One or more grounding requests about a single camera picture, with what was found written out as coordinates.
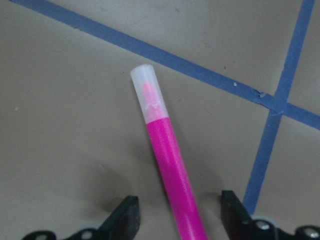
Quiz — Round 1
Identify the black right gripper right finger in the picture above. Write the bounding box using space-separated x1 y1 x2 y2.
221 190 253 240

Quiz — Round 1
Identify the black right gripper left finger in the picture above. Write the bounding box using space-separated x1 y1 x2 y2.
98 195 139 240

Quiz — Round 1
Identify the pink highlighter pen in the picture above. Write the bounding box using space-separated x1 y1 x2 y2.
130 64 208 240

